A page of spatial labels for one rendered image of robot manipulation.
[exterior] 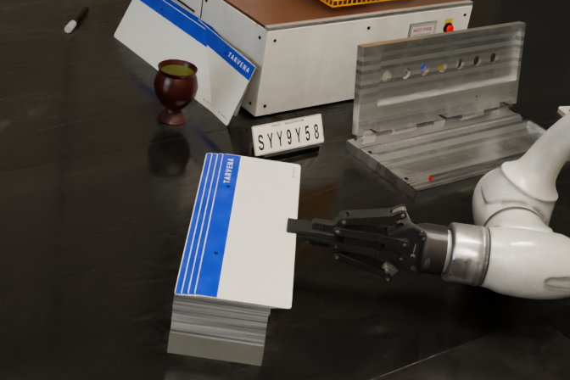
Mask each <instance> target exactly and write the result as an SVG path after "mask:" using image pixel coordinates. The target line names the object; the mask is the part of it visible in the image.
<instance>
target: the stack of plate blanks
mask: <svg viewBox="0 0 570 380"><path fill-rule="evenodd" d="M211 155H212V153H207V154H206V156H205V160H204V167H203V170H202V175H201V178H200V182H199V186H198V192H197V197H196V200H195V204H194V208H193V214H192V219H191V222H190V226H189V229H188V234H187V240H186V244H185V248H184V251H183V256H182V262H181V266H180V270H179V273H178V278H177V281H176V288H175V293H174V295H175V296H174V300H173V305H172V317H171V326H170V333H169V340H168V348H167V353H172V354H179V355H190V356H196V357H202V358H208V359H214V360H225V361H231V362H237V363H243V364H249V365H255V366H261V364H262V359H263V354H264V348H265V333H266V327H267V321H268V315H270V313H271V308H266V307H260V306H254V305H243V304H237V303H232V302H226V301H220V300H213V299H202V298H196V297H190V296H185V295H182V294H181V291H182V284H183V280H184V277H185V272H186V269H187V262H188V257H189V254H190V249H191V246H192V241H193V234H194V231H195V226H196V223H197V219H198V212H199V208H200V204H201V200H202V196H203V192H204V185H205V181H206V177H207V173H208V169H209V165H210V158H211Z"/></svg>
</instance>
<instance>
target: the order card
mask: <svg viewBox="0 0 570 380"><path fill-rule="evenodd" d="M252 135H253V142H254V155H255V156H260V155H264V154H271V153H275V152H280V151H283V150H288V149H292V148H300V147H303V146H308V145H312V144H317V143H323V142H324V136H323V129H322V121H321V114H318V115H310V116H305V117H300V118H296V119H291V120H283V121H278V122H273V123H269V124H264V125H259V126H252Z"/></svg>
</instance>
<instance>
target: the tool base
mask: <svg viewBox="0 0 570 380"><path fill-rule="evenodd" d="M509 108H513V105H512V104H509V105H505V104H503V103H500V107H496V108H492V109H486V110H485V111H484V114H483V116H479V117H475V118H471V119H466V120H460V119H461V118H462V115H457V116H452V117H449V118H442V117H441V116H439V115H436V120H432V121H428V122H424V123H420V124H416V130H414V131H408V132H404V133H400V134H395V135H391V134H390V133H393V130H387V131H380V132H376V133H374V132H372V131H371V130H366V131H365V135H363V136H358V137H355V138H354V139H350V140H347V142H346V147H345V149H346V150H347V151H349V152H350V153H351V154H353V155H354V156H355V157H356V158H357V159H359V160H360V161H362V162H363V163H364V164H366V165H367V166H369V167H370V168H371V169H373V170H374V171H376V173H378V174H379V175H380V176H382V177H383V178H385V179H386V180H387V181H389V182H390V183H392V184H393V185H394V186H396V187H397V188H398V189H399V190H400V191H402V192H403V193H405V194H406V195H407V196H409V197H410V198H412V199H413V200H414V201H419V200H422V199H425V198H431V197H434V196H438V195H441V194H445V193H450V192H454V191H457V190H461V189H463V188H467V187H473V186H476V185H477V184H478V182H479V181H480V179H481V178H482V177H483V176H484V175H485V174H486V173H488V172H489V171H491V170H494V169H497V168H500V167H501V166H502V165H503V164H499V165H493V166H490V167H486V168H483V169H479V170H474V171H470V172H467V173H463V174H460V175H456V176H450V177H446V178H443V179H439V180H436V181H432V182H431V181H429V180H428V179H429V176H431V175H435V174H438V173H442V172H446V171H449V170H455V169H459V168H462V167H466V166H469V165H475V164H479V163H483V162H486V161H490V160H493V159H499V158H503V157H506V156H510V155H513V154H520V153H523V152H527V151H528V150H529V149H530V148H531V147H532V146H533V145H534V144H535V142H536V141H537V140H538V139H539V138H540V137H541V136H542V135H543V134H541V133H540V132H538V131H536V130H535V129H533V128H532V127H530V126H528V121H527V120H522V117H521V115H520V114H518V113H516V114H515V113H514V112H512V111H510V110H509ZM368 151H372V153H371V154H370V153H368ZM405 177H407V178H408V179H409V180H405V179H404V178H405Z"/></svg>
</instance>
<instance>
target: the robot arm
mask: <svg viewBox="0 0 570 380"><path fill-rule="evenodd" d="M569 158H570V112H568V113H567V114H566V115H564V116H563V117H562V118H561V119H559V121H557V122H556V123H555V124H554V125H553V126H551V127H550V128H549V129H548V130H547V131H546V132H545V133H544V134H543V135H542V136H541V137H540V138H539V139H538V140H537V141H536V142H535V144H534V145H533V146H532V147H531V148H530V149H529V150H528V151H527V153H525V154H524V155H523V156H522V158H520V159H518V160H515V161H510V162H505V163H503V165H502V166H501V167H500V168H497V169H494V170H491V171H489V172H488V173H486V174H485V175H484V176H483V177H482V178H481V179H480V181H479V182H478V184H477V186H476V187H475V190H474V193H473V196H472V215H473V220H474V225H475V226H474V225H468V224H462V223H456V222H452V223H450V224H449V226H448V227H447V226H442V225H436V224H431V223H418V222H416V221H415V220H412V219H410V217H409V216H408V214H407V212H406V206H405V204H399V205H396V206H394V207H392V208H384V209H368V210H342V211H341V212H340V216H339V217H336V218H334V220H333V221H329V220H323V219H317V218H315V219H313V220H312V221H304V220H298V219H293V218H288V223H287V232H290V233H295V234H296V239H299V240H305V241H309V244H311V245H316V246H322V247H328V248H330V249H331V252H332V257H333V259H334V260H336V261H339V262H342V263H344V264H346V265H351V266H353V267H355V268H358V269H361V270H363V271H367V272H370V273H372V274H375V275H377V276H379V277H380V278H382V279H383V280H384V281H385V282H391V281H392V275H394V274H395V273H396V272H397V271H407V270H413V271H417V272H420V273H425V274H431V275H437V276H440V275H441V276H442V278H443V279H444V281H446V282H456V283H462V284H468V285H471V286H479V287H483V288H487V289H490V290H492V291H494V292H496V293H501V294H504V295H508V296H513V297H518V298H525V299H565V298H569V297H570V238H569V237H566V236H565V235H562V234H559V233H555V232H553V231H552V229H551V228H549V227H548V225H549V222H550V217H551V214H552V211H553V209H554V206H555V204H556V201H557V199H558V193H557V191H556V178H557V176H558V174H559V172H560V170H561V168H562V167H563V166H564V164H565V163H566V162H567V160H568V159H569ZM393 222H397V223H398V224H395V225H393V226H385V225H380V226H374V225H367V224H384V223H393ZM334 234H336V235H334ZM339 235H340V236H339ZM364 254H368V255H374V256H376V257H377V258H379V259H385V260H387V261H388V262H389V263H390V264H389V263H388V262H385V263H383V262H382V261H380V260H376V259H373V258H372V257H369V256H366V255H364Z"/></svg>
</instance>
